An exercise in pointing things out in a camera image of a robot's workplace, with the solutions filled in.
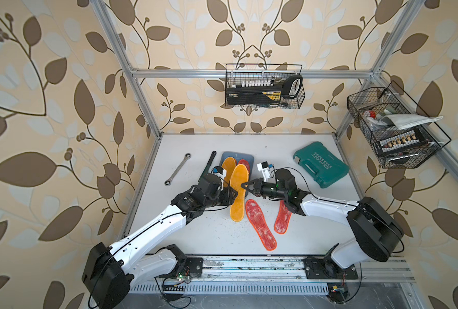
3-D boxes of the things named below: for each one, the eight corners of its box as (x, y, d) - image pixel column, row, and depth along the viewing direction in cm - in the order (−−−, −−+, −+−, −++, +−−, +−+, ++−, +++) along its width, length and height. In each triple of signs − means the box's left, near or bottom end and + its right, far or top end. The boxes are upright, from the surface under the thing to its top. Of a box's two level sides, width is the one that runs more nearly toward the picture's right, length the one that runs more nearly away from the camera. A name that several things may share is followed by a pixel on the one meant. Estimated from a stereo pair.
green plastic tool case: (322, 190, 97) (326, 185, 94) (292, 158, 111) (294, 152, 107) (349, 174, 103) (353, 169, 100) (317, 145, 117) (319, 140, 113)
